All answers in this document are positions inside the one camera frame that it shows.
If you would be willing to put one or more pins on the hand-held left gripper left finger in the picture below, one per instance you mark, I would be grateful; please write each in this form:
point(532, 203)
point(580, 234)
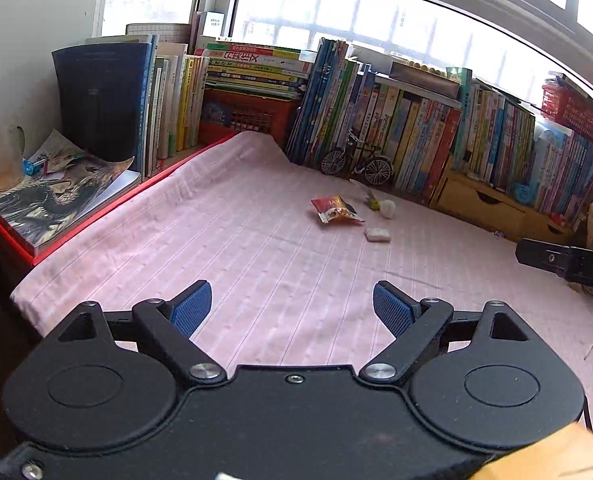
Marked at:
point(191, 307)

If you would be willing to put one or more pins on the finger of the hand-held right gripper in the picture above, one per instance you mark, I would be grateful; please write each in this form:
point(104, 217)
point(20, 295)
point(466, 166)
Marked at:
point(541, 256)

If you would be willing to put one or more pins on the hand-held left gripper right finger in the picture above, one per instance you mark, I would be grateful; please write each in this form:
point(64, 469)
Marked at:
point(394, 307)

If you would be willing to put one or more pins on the row of picture books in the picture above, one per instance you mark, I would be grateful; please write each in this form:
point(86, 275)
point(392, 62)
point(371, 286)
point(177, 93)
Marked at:
point(406, 140)

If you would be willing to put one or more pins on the row of upright books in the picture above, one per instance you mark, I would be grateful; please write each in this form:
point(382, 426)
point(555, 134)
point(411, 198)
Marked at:
point(176, 105)

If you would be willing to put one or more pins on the stack of flat books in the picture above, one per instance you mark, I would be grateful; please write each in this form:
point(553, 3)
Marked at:
point(254, 67)

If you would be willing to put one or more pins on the small red toy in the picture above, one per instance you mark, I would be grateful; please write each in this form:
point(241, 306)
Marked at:
point(559, 218)

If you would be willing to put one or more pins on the blue knitted ball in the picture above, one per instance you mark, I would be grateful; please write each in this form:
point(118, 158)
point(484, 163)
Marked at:
point(521, 193)

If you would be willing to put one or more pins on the white tissue packet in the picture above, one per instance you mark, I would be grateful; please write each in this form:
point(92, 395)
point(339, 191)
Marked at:
point(378, 234)

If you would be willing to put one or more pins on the wooden drawer organizer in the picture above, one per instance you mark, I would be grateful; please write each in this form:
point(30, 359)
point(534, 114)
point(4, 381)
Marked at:
point(481, 210)

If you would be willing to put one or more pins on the pink striped tablecloth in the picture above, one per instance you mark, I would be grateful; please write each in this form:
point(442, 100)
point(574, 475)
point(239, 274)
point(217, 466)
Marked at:
point(226, 240)

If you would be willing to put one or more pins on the white crumpled wrapper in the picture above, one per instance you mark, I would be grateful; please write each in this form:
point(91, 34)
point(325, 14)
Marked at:
point(388, 208)

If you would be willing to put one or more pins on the red macaron snack packet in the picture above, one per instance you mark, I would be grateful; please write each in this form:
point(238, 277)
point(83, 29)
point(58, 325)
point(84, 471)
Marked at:
point(334, 209)

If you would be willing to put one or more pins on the red plastic basket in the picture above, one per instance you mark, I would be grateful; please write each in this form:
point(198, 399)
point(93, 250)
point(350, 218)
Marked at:
point(571, 107)

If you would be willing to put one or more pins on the black model bicycle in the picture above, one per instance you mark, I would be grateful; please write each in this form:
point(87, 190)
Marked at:
point(360, 149)

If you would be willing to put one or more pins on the comic magazine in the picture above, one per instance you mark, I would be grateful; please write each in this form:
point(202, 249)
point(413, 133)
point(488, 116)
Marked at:
point(56, 200)

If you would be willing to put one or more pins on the red plastic crate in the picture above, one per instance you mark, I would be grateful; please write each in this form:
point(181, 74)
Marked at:
point(256, 117)

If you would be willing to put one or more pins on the grey flat box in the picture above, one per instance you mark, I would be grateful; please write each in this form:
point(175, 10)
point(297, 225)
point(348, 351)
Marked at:
point(421, 77)

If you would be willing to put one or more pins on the dark blue large book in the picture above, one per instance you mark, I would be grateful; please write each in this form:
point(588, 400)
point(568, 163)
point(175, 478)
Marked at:
point(101, 105)

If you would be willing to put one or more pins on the grid paper notebook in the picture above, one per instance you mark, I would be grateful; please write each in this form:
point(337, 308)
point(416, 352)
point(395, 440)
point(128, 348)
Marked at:
point(159, 32)

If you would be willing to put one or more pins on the white printed card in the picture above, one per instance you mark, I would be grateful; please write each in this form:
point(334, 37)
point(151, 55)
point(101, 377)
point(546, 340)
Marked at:
point(210, 24)

